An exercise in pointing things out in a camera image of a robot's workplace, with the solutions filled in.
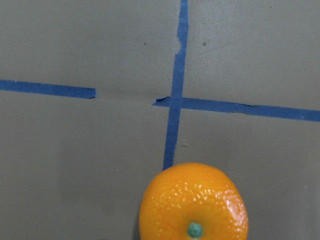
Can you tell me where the orange fruit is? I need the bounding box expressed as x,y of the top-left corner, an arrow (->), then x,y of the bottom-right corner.
139,163 -> 249,240

